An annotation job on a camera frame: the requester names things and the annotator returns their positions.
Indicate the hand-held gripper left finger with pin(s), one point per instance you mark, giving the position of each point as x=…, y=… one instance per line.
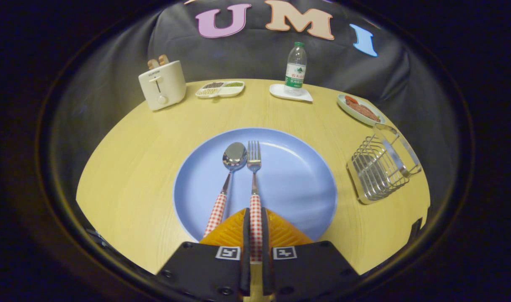
x=246, y=235

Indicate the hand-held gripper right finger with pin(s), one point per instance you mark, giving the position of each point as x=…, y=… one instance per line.
x=265, y=235

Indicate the blue round plate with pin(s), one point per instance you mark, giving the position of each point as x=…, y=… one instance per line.
x=297, y=180

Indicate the white square coaster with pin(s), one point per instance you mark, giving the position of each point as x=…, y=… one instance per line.
x=278, y=91

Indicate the white divided dish with grains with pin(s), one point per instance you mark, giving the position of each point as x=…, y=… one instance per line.
x=220, y=89

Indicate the pale green oval plate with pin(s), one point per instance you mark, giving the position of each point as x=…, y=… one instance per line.
x=348, y=111

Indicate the brown meat piece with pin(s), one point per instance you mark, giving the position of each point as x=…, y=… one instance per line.
x=363, y=112

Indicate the orange food piece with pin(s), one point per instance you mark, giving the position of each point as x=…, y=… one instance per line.
x=351, y=100

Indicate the clear water bottle green cap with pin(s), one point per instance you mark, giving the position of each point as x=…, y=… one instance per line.
x=296, y=69

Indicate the cream toaster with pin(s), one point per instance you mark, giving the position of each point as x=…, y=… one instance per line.
x=163, y=86

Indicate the black backdrop cloth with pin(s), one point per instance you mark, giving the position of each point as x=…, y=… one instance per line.
x=247, y=58

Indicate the toast slice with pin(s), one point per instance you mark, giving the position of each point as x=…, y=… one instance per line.
x=163, y=59
x=153, y=64

